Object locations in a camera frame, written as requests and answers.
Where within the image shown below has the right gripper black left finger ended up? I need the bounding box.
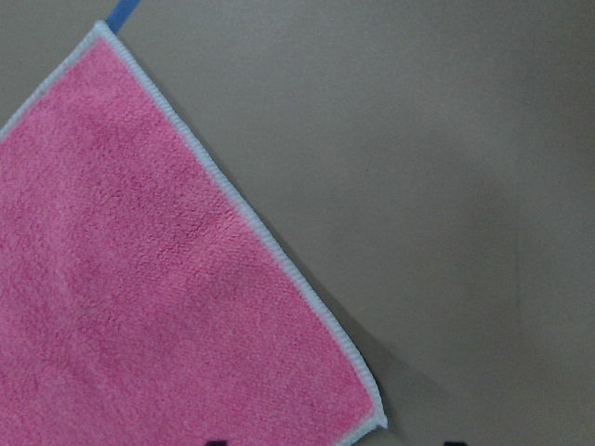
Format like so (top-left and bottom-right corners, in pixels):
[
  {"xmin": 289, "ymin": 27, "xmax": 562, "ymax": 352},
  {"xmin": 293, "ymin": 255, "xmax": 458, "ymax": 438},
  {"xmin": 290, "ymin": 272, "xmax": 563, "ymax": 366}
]
[{"xmin": 205, "ymin": 439, "xmax": 229, "ymax": 446}]

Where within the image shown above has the pink and grey towel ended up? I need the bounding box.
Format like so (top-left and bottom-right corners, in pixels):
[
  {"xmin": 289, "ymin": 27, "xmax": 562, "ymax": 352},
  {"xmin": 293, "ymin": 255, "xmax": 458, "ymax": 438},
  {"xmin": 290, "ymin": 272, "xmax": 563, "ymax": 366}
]
[{"xmin": 1, "ymin": 21, "xmax": 388, "ymax": 445}]

